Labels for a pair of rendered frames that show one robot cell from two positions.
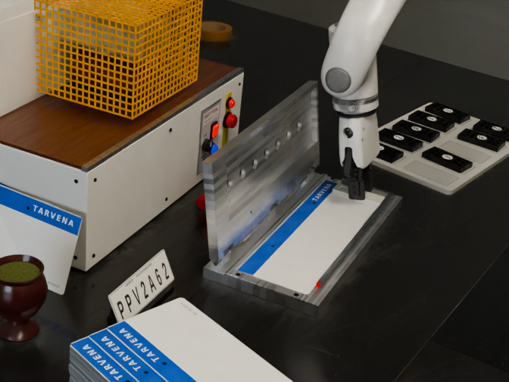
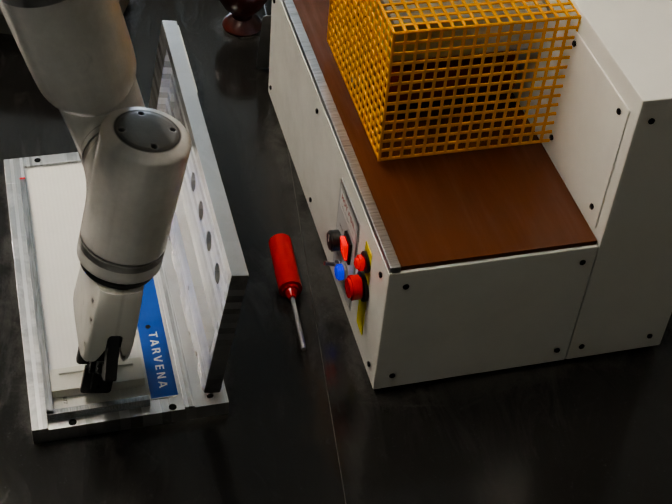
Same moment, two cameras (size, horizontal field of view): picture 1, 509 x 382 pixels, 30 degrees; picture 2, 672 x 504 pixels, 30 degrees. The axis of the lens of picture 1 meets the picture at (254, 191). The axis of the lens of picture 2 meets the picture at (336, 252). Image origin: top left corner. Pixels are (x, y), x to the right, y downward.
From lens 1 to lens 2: 2.52 m
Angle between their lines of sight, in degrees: 99
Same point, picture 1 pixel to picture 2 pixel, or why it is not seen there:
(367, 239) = (21, 295)
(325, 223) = not seen: hidden behind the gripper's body
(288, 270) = (74, 189)
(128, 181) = (290, 75)
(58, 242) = not seen: hidden behind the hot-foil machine
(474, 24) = not seen: outside the picture
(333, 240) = (63, 268)
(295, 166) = (190, 285)
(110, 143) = (307, 16)
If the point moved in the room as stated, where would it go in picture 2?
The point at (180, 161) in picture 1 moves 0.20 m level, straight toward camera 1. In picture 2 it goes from (323, 189) to (218, 106)
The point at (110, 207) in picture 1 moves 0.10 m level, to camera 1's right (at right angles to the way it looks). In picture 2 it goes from (280, 66) to (216, 91)
